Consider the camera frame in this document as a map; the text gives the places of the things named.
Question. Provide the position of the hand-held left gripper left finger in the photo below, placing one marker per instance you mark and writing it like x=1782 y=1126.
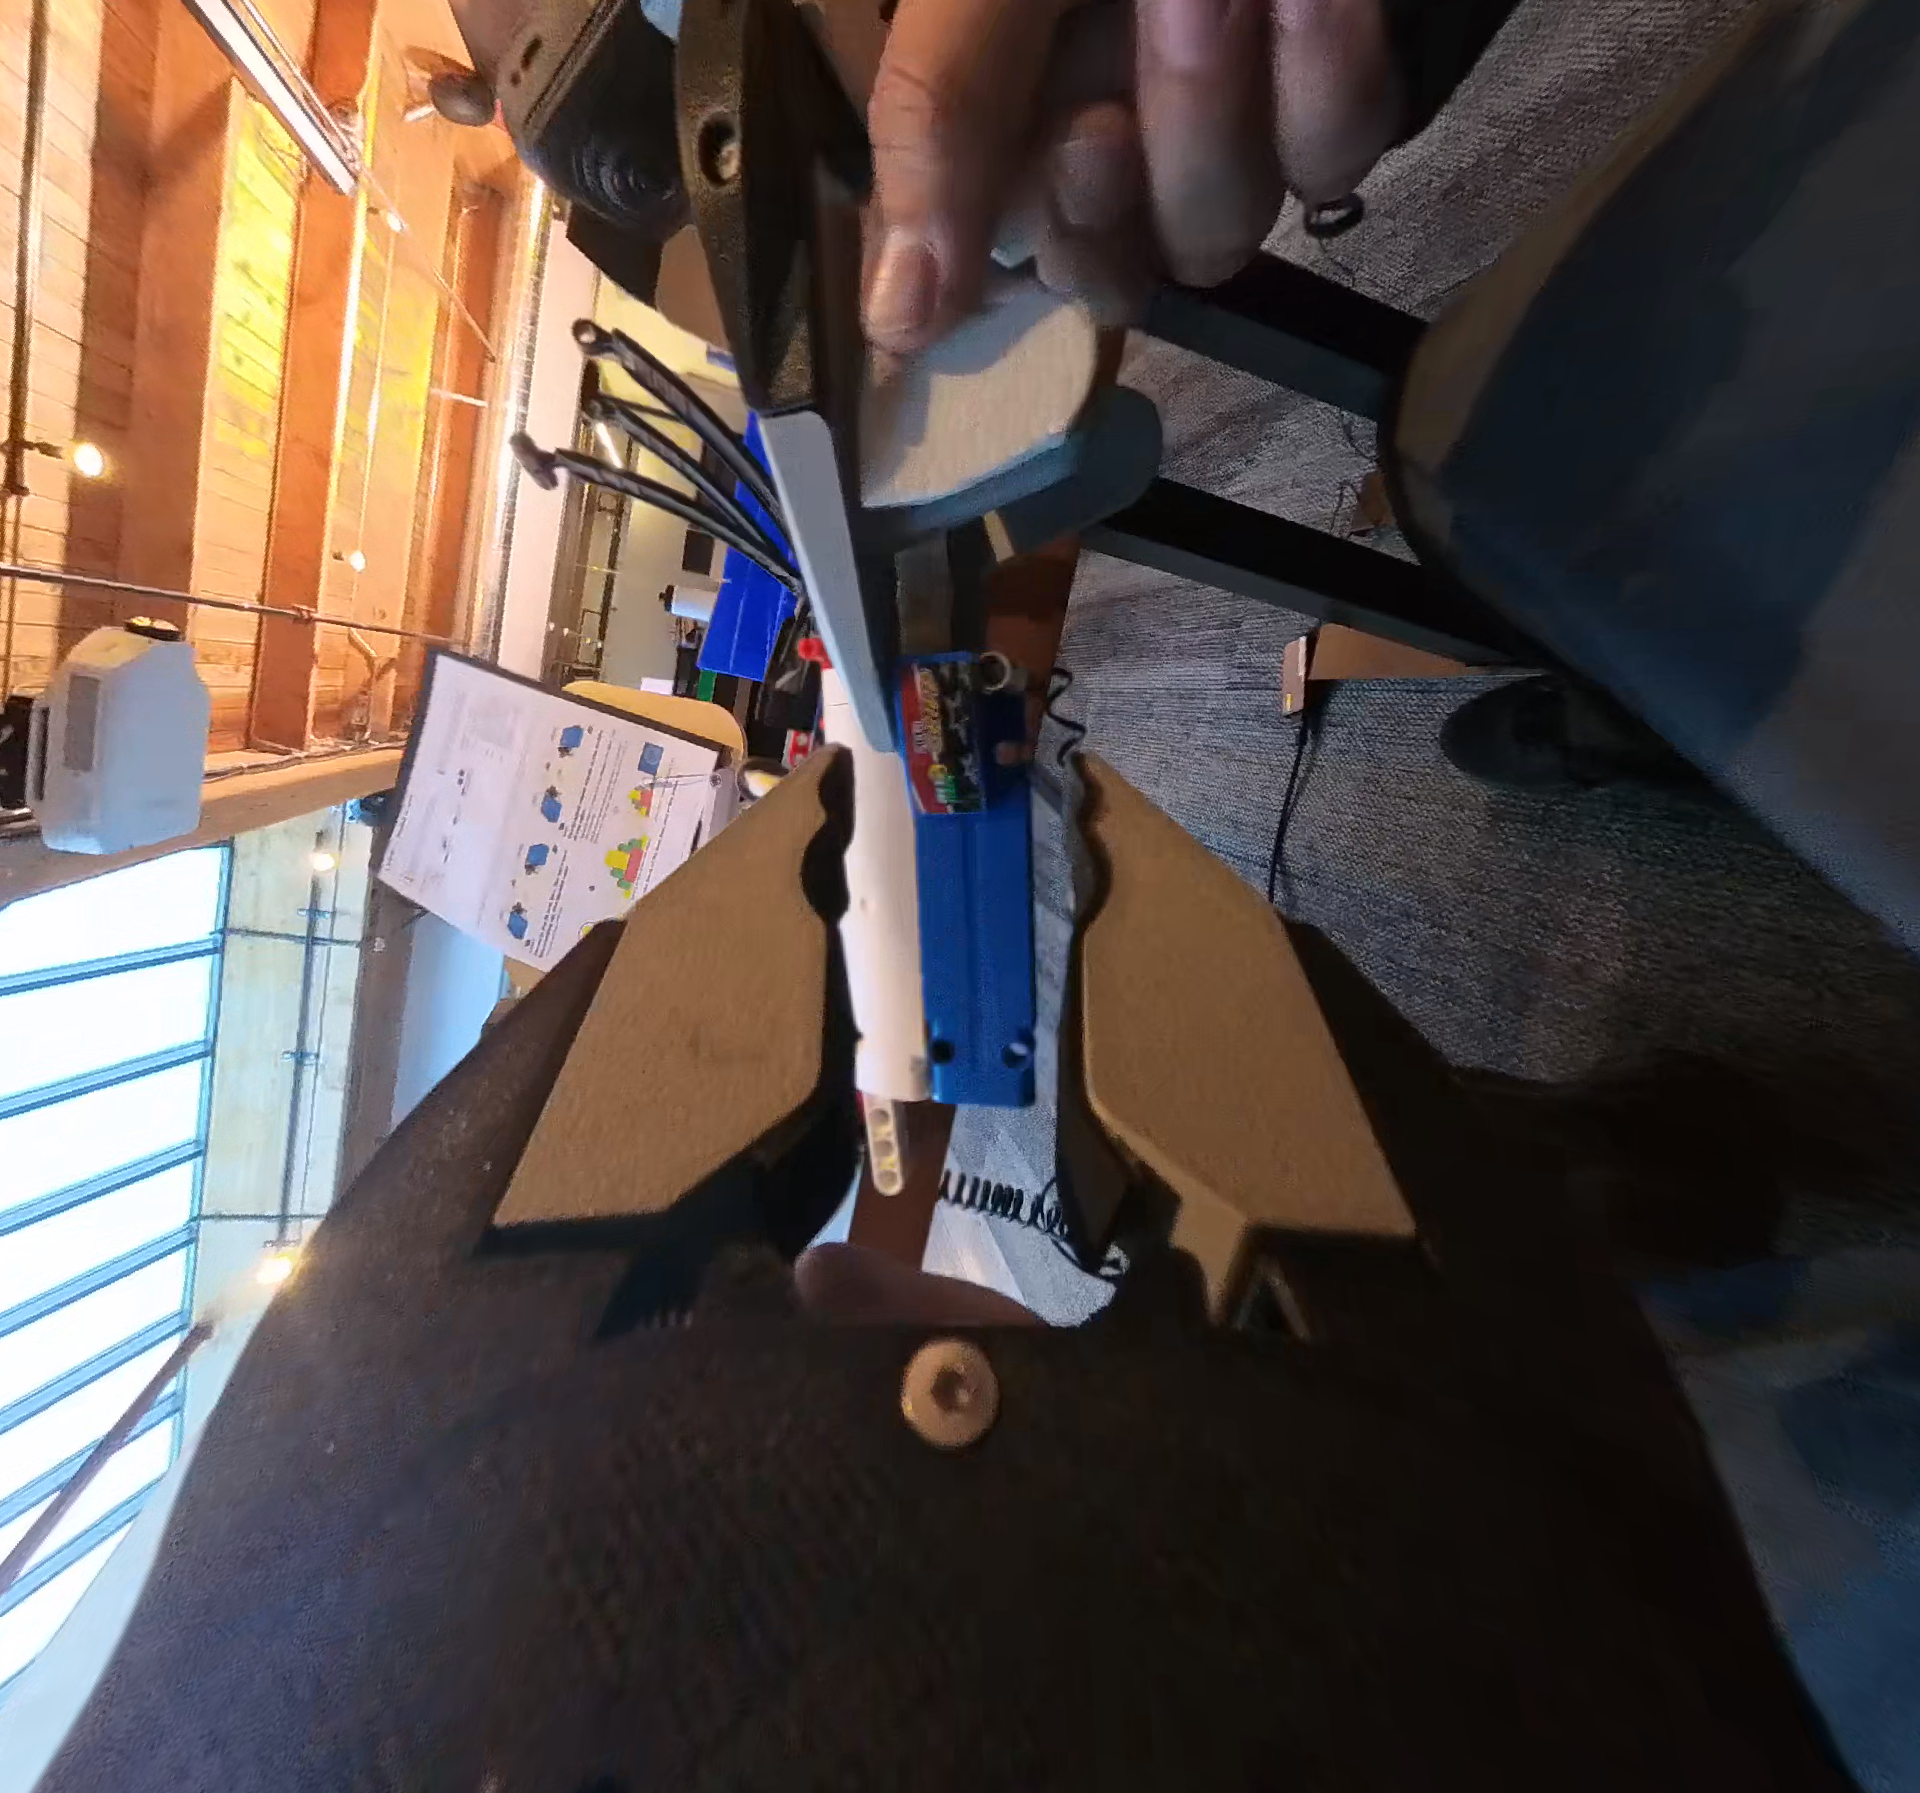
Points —
x=688 y=1030

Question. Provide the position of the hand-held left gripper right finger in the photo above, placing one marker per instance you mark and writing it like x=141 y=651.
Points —
x=1215 y=1060

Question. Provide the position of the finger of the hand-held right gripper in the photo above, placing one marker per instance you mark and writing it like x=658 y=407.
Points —
x=832 y=550

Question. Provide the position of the toy brick car model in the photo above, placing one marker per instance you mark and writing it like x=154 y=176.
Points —
x=976 y=923

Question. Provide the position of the black desk leg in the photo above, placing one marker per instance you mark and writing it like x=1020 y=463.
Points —
x=1275 y=331
x=1304 y=578

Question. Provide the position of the person's right hand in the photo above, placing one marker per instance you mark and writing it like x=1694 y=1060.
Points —
x=1050 y=23

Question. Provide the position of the blue plastic bin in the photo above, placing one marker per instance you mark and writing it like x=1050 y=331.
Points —
x=741 y=625

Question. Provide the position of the beige cardboard board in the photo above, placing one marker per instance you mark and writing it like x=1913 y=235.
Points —
x=706 y=715

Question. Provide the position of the white illustrated leaflet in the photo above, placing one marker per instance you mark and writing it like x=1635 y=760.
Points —
x=513 y=806

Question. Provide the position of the brown cardboard box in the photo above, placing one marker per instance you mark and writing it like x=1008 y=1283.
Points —
x=1381 y=656

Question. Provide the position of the person's black shoe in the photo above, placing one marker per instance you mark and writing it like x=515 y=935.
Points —
x=1546 y=735

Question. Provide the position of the cardboard piece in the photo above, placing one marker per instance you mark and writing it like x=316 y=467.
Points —
x=1367 y=503

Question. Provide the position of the large grid window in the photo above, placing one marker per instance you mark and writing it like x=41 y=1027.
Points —
x=103 y=1071

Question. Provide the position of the thin metal rod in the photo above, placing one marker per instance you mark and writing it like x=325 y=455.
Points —
x=224 y=603

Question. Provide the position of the ceiling light rail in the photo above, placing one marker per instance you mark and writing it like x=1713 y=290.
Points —
x=240 y=38

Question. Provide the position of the white wall device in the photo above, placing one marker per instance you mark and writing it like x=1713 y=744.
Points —
x=120 y=741

